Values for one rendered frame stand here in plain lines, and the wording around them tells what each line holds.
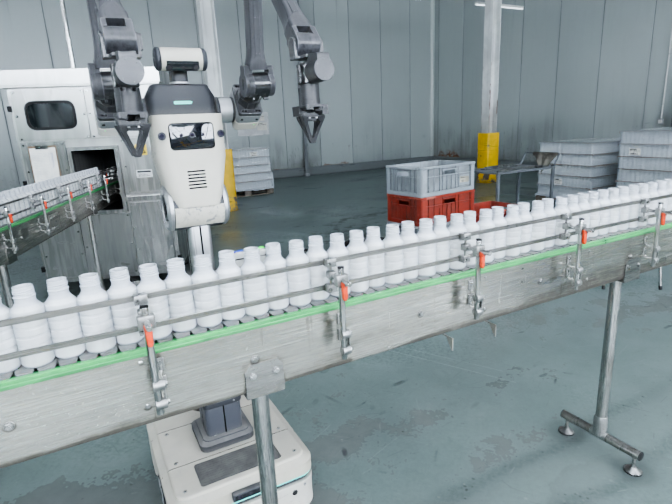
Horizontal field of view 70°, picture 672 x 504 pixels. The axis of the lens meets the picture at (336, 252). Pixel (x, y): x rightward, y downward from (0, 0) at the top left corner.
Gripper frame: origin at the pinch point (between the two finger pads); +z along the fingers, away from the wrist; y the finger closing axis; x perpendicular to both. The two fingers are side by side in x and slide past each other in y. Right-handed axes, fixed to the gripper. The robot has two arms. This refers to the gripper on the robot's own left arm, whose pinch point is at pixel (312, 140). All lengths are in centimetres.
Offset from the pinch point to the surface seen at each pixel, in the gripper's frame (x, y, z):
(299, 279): 14.2, -16.6, 33.3
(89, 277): 60, -16, 24
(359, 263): -3.4, -16.4, 32.5
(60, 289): 65, -15, 25
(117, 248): 40, 365, 90
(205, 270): 36.5, -15.9, 26.9
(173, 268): 43, -15, 25
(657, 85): -1011, 480, -55
